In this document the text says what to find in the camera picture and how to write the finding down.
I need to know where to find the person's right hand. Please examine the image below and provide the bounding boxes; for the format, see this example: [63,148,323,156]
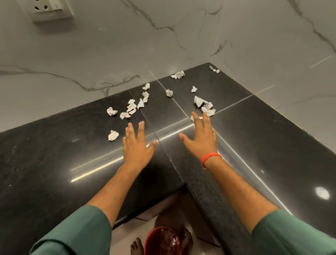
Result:
[178,111,218,161]

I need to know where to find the person's left hand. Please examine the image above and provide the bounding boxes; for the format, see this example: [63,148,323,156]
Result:
[122,120,158,174]

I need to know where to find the white paper scraps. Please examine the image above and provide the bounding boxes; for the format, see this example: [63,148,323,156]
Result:
[106,65,221,142]

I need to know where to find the person's left forearm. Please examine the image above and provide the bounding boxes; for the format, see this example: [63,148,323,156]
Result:
[86,164,144,228]

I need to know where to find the person's right forearm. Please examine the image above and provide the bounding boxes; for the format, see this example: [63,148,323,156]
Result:
[204,156,279,233]

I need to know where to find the orange thread wristband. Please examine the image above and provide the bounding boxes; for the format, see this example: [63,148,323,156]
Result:
[201,152,223,170]

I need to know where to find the red plastic bucket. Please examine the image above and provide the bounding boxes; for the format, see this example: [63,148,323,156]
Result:
[144,226,182,255]

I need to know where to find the green shirt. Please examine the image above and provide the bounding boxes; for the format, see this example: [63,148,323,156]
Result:
[30,205,336,255]

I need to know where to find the white wall socket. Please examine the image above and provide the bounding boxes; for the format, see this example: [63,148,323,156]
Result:
[15,0,74,23]

